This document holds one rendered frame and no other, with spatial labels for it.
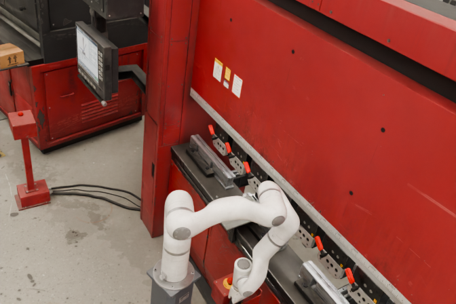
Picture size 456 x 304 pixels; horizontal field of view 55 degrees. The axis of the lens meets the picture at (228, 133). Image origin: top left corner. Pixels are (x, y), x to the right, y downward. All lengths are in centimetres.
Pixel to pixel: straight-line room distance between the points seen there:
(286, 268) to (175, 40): 145
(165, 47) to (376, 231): 159
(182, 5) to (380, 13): 133
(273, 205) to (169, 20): 132
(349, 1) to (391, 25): 21
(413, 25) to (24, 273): 292
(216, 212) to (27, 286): 192
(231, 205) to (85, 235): 204
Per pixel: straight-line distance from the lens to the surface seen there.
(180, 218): 176
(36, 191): 393
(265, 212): 179
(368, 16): 168
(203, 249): 302
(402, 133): 166
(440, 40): 152
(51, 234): 372
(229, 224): 237
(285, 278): 237
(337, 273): 212
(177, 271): 202
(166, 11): 261
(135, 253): 353
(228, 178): 272
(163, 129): 298
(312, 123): 197
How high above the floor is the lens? 265
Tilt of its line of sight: 32 degrees down
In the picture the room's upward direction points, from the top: 9 degrees clockwise
